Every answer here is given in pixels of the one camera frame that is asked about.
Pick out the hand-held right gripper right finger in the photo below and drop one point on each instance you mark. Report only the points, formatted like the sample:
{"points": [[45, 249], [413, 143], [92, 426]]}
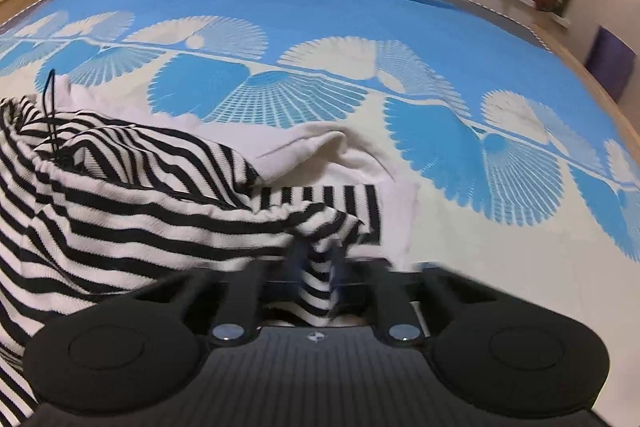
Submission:
{"points": [[385, 287]]}

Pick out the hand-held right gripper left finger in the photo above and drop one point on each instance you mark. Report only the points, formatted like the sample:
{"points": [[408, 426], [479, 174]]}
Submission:
{"points": [[255, 287]]}

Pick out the black white striped hooded shirt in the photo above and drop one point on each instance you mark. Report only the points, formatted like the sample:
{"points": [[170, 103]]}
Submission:
{"points": [[125, 207]]}

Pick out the blue patterned bed sheet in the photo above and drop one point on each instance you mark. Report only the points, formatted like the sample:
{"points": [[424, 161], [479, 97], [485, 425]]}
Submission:
{"points": [[450, 207]]}

